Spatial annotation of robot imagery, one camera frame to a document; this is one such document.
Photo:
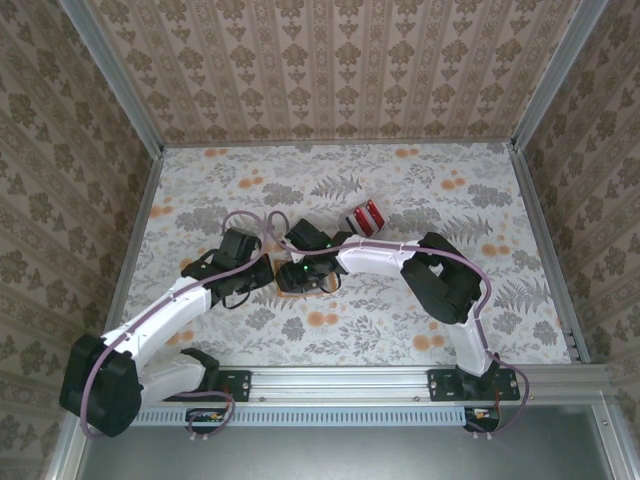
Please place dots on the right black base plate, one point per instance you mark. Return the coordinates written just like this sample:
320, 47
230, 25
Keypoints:
442, 385

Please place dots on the aluminium front frame beam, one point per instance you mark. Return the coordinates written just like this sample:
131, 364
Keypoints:
340, 380

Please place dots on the card stack with red front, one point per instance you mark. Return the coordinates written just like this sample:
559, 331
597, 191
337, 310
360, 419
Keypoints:
362, 220
375, 214

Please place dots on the clear acrylic card box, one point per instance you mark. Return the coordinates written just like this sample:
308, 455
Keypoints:
380, 220

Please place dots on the left aluminium corner post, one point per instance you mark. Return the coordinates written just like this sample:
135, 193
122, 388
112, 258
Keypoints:
115, 75

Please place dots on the aluminium side rail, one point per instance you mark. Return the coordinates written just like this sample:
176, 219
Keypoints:
547, 240
135, 240

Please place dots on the right small wiring connector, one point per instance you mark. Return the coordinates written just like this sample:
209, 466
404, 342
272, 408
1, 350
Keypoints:
482, 417

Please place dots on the left aluminium side rail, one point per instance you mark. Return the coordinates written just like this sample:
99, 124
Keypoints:
135, 240

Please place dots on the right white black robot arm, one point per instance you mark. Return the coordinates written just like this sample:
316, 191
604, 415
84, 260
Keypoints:
440, 285

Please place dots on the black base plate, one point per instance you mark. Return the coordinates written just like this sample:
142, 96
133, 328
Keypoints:
240, 385
442, 385

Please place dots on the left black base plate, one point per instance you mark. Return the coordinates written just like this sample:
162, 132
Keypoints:
240, 385

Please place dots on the grey metal cabinet top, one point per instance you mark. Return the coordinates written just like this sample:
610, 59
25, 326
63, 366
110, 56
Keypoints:
350, 455

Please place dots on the small wiring connector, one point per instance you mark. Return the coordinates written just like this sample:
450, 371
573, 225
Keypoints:
205, 419
482, 417

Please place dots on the right aluminium corner post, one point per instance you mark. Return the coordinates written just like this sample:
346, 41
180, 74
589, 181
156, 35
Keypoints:
555, 75

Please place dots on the right aluminium side rail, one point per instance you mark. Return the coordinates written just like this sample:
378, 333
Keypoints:
547, 240

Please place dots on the card stack with white front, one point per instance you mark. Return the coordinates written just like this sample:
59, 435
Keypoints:
350, 224

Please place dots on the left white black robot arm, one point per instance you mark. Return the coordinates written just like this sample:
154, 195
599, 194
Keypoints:
160, 320

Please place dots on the aluminium back rail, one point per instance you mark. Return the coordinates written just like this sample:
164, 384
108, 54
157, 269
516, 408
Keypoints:
340, 144

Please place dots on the left small wiring connector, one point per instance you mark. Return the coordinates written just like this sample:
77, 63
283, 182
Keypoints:
205, 419

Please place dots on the aluminium corner post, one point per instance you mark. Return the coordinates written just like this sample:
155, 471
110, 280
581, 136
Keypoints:
555, 75
115, 75

